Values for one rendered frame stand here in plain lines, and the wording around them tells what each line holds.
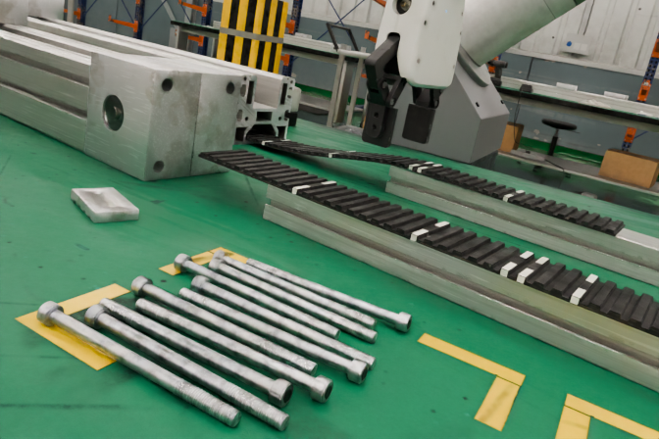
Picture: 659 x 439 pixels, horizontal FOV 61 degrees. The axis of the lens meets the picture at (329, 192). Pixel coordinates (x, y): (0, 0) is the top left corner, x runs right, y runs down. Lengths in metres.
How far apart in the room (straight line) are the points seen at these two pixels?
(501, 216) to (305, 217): 0.21
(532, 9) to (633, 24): 7.12
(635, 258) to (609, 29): 7.58
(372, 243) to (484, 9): 0.64
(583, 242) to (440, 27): 0.24
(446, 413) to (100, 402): 0.14
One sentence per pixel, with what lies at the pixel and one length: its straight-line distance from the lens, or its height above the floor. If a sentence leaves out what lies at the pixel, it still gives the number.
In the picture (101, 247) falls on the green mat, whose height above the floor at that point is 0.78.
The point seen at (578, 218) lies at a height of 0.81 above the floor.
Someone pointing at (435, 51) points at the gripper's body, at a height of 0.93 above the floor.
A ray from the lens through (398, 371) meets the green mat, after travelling 0.28.
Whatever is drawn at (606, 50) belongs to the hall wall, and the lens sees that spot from 8.06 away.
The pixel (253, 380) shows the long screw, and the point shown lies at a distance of 0.24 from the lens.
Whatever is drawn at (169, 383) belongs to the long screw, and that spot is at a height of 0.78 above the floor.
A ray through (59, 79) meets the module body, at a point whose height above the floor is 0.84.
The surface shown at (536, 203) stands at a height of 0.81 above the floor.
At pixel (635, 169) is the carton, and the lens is 5.28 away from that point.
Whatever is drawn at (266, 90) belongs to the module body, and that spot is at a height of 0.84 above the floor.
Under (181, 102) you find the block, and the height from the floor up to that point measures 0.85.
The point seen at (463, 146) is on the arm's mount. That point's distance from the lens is 0.88.
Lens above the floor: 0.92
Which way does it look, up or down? 15 degrees down
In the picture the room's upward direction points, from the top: 11 degrees clockwise
